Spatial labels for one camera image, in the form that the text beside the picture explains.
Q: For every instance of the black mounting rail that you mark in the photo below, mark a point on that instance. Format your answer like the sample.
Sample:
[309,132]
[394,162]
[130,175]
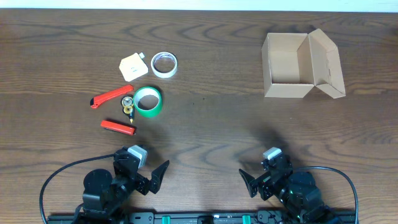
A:
[261,216]

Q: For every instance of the brown cardboard box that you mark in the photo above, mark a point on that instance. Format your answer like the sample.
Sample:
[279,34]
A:
[294,63]

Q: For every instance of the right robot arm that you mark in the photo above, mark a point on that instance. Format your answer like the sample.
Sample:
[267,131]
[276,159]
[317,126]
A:
[297,191]

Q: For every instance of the white tape roll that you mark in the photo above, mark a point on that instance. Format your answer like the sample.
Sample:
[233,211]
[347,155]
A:
[164,64]

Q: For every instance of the green tape roll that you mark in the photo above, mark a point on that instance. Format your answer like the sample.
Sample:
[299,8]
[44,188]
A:
[148,101]

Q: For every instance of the red cylindrical lighter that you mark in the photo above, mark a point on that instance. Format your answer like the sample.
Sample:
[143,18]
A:
[120,128]

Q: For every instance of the red utility knife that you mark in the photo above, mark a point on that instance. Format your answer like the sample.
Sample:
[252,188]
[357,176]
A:
[98,100]

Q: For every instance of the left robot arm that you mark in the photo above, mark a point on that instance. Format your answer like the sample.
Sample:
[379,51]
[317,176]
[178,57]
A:
[104,194]

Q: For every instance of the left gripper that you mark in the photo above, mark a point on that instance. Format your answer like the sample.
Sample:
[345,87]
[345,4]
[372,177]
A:
[144,182]

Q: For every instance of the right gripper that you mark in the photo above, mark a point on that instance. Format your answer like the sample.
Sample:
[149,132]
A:
[261,185]

